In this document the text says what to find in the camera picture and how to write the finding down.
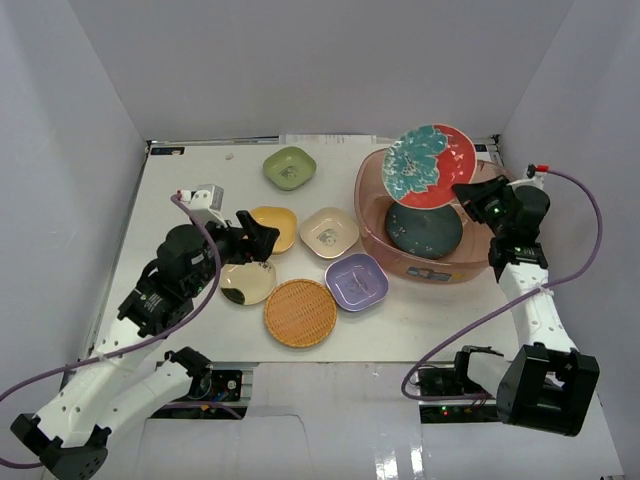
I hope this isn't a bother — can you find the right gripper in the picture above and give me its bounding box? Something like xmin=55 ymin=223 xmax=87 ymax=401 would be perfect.
xmin=451 ymin=175 xmax=514 ymax=238

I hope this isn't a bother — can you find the cream round floral plate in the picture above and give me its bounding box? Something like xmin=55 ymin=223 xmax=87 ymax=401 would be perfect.
xmin=219 ymin=261 xmax=277 ymax=306

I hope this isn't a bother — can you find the teal round ceramic plate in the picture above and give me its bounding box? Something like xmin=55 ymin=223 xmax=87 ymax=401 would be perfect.
xmin=385 ymin=203 xmax=463 ymax=260

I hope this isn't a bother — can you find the red floral round plate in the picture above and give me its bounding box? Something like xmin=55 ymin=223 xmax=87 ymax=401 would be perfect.
xmin=381 ymin=124 xmax=477 ymax=210

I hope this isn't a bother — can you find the woven bamboo round tray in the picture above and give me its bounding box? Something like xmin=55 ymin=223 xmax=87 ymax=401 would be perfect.
xmin=264 ymin=279 xmax=337 ymax=349

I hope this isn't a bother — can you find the purple square panda dish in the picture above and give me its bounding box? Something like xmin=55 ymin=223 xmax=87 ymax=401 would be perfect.
xmin=325 ymin=253 xmax=389 ymax=312

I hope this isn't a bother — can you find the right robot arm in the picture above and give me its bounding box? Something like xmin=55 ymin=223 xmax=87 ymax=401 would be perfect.
xmin=451 ymin=176 xmax=600 ymax=437

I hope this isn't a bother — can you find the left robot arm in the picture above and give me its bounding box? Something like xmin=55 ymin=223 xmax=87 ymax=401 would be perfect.
xmin=11 ymin=210 xmax=280 ymax=479

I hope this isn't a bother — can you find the pink translucent plastic bin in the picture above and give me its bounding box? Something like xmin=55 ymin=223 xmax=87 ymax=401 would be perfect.
xmin=354 ymin=149 xmax=492 ymax=284

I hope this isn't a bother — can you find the yellow square panda dish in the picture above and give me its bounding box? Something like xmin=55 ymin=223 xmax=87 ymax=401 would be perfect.
xmin=250 ymin=206 xmax=297 ymax=254

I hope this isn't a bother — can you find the cream square panda dish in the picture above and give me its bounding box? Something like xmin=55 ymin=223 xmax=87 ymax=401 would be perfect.
xmin=299 ymin=207 xmax=360 ymax=260

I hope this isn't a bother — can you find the green square panda dish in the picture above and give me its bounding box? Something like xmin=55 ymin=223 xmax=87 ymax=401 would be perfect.
xmin=263 ymin=146 xmax=317 ymax=191

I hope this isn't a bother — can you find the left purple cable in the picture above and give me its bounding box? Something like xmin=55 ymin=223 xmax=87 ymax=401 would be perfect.
xmin=0 ymin=191 xmax=246 ymax=470

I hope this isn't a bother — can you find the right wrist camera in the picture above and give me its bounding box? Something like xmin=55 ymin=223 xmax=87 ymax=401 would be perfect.
xmin=523 ymin=164 xmax=549 ymax=190

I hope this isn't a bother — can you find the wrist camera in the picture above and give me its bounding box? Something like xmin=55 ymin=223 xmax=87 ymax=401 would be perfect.
xmin=177 ymin=184 xmax=226 ymax=226
xmin=523 ymin=164 xmax=549 ymax=190

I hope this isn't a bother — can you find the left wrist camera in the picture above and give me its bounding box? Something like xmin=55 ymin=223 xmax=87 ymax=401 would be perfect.
xmin=177 ymin=184 xmax=226 ymax=226

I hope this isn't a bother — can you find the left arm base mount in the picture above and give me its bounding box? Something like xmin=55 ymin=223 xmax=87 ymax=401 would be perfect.
xmin=152 ymin=369 xmax=248 ymax=420

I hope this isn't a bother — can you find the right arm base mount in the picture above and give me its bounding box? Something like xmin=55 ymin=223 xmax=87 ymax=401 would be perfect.
xmin=408 ymin=364 xmax=500 ymax=425

